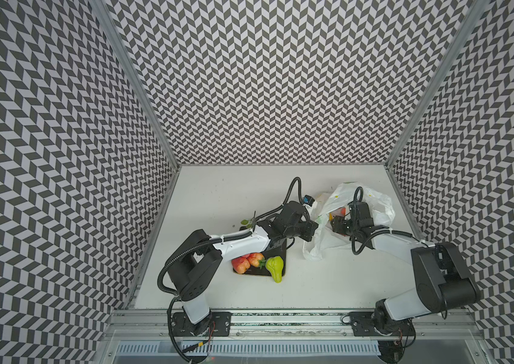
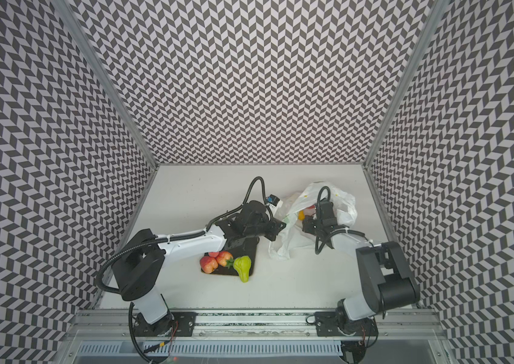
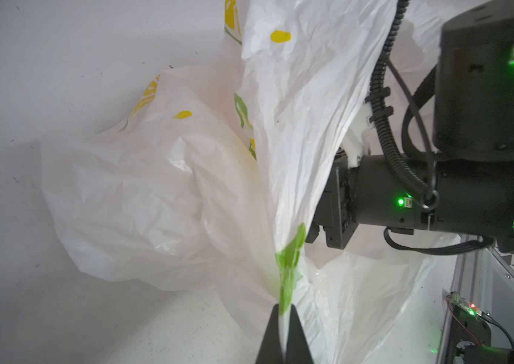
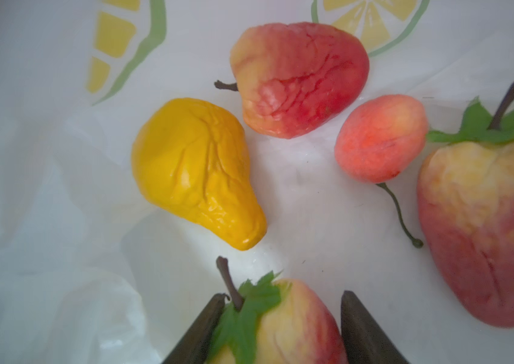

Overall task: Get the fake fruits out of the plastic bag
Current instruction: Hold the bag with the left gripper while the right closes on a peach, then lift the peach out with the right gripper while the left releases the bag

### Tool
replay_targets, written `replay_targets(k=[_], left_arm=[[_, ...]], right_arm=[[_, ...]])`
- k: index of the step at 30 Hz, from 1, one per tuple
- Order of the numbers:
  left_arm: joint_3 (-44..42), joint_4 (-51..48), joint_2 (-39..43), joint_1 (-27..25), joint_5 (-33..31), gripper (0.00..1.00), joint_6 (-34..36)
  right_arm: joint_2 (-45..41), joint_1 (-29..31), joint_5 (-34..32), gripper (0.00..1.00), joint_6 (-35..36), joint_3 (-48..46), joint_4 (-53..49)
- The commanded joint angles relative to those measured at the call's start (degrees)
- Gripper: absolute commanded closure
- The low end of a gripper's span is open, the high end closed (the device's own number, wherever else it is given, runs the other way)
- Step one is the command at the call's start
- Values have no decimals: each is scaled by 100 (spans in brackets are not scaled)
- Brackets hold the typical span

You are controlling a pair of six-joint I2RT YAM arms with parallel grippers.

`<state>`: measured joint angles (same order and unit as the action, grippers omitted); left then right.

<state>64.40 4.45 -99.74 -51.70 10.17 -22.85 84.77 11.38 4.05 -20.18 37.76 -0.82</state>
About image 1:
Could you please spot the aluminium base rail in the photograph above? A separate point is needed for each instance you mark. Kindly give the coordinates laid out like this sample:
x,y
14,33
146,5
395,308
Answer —
x,y
293,324

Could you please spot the yellow fake pear with leaves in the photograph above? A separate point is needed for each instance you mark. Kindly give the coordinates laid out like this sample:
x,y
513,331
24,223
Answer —
x,y
248,223

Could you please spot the green fake fruit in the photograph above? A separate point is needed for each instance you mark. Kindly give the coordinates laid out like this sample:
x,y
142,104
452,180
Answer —
x,y
275,266

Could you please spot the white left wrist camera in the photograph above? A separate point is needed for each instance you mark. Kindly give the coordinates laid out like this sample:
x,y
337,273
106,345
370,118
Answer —
x,y
308,200

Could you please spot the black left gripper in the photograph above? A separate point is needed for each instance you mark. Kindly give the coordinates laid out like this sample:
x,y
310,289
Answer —
x,y
311,226

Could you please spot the aluminium corner post left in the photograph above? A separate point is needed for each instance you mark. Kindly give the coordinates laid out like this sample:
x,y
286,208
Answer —
x,y
110,30

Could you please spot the black tray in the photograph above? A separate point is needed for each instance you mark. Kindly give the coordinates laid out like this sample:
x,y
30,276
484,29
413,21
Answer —
x,y
261,252

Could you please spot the aluminium corner post right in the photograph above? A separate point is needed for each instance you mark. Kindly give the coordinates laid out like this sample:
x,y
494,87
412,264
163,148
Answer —
x,y
465,30

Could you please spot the red fake strawberry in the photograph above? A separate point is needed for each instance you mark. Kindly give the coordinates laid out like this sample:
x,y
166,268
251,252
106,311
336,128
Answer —
x,y
241,265

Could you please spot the white plastic bag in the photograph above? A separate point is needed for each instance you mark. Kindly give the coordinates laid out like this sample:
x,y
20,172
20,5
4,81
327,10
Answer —
x,y
381,208

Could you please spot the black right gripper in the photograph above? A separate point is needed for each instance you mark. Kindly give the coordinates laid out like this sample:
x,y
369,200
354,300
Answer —
x,y
340,225

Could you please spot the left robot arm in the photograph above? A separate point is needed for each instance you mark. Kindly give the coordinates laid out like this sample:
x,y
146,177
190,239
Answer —
x,y
190,269

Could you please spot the aluminium corner post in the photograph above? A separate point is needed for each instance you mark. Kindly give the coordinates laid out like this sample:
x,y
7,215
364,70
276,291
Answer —
x,y
110,30
465,30

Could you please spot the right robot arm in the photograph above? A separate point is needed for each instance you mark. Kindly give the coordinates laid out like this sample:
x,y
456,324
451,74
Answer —
x,y
442,279

